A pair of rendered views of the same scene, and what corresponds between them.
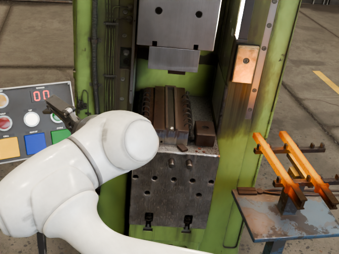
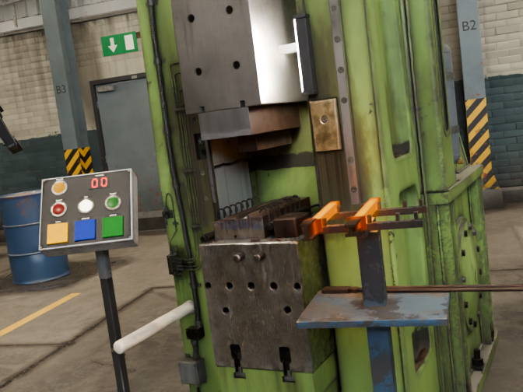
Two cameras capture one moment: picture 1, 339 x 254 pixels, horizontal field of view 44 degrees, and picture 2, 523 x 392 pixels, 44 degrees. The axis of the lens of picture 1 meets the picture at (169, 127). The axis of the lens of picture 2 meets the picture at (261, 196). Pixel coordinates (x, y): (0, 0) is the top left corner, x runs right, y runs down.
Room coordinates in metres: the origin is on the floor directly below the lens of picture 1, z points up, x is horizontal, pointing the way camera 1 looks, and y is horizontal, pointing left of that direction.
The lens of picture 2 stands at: (-0.29, -1.22, 1.31)
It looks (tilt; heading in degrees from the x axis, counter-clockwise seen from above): 7 degrees down; 32
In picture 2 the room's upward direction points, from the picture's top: 7 degrees counter-clockwise
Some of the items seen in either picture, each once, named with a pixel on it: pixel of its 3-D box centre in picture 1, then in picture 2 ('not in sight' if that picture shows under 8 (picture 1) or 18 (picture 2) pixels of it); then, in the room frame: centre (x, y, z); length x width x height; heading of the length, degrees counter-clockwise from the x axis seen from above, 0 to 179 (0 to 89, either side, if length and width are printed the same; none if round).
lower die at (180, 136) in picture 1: (165, 112); (265, 215); (1.75, 0.03, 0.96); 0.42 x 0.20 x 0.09; 4
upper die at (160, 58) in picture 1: (172, 41); (252, 120); (1.75, 0.03, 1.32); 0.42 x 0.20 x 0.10; 4
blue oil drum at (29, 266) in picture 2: not in sight; (35, 235); (4.04, 4.21, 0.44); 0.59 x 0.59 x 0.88
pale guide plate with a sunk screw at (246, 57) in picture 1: (244, 64); (325, 125); (1.69, -0.29, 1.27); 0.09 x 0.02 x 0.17; 94
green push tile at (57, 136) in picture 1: (61, 139); (113, 227); (1.35, 0.42, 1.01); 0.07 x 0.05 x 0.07; 119
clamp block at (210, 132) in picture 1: (204, 133); (292, 225); (1.61, -0.16, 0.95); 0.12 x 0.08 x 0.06; 4
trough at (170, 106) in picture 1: (171, 106); (269, 206); (1.75, 0.00, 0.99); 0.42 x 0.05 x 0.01; 4
